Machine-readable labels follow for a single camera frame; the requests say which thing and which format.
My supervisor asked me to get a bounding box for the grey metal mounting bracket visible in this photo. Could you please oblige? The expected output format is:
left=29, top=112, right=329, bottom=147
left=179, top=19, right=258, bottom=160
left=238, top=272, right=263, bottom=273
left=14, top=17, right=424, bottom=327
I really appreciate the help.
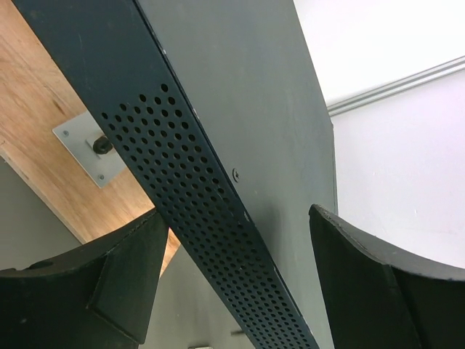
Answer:
left=52, top=111, right=126, bottom=188

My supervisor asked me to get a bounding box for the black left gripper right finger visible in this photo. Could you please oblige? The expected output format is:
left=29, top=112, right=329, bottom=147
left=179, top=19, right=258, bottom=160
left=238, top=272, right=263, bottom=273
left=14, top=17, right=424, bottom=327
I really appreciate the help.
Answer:
left=309, top=204, right=464, bottom=348

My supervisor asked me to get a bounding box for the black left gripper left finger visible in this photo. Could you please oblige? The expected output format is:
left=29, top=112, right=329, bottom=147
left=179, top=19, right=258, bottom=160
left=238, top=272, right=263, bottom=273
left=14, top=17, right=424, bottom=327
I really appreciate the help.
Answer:
left=1, top=210, right=169, bottom=348

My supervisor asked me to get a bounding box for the wooden board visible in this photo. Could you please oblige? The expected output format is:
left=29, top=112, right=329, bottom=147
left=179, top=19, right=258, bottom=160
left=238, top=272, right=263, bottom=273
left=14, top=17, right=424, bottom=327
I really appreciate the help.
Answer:
left=0, top=0, right=182, bottom=277

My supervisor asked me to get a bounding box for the dark blue network switch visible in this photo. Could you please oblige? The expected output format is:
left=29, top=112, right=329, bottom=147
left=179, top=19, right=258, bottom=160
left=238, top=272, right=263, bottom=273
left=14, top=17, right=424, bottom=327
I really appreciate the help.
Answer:
left=15, top=1, right=337, bottom=348

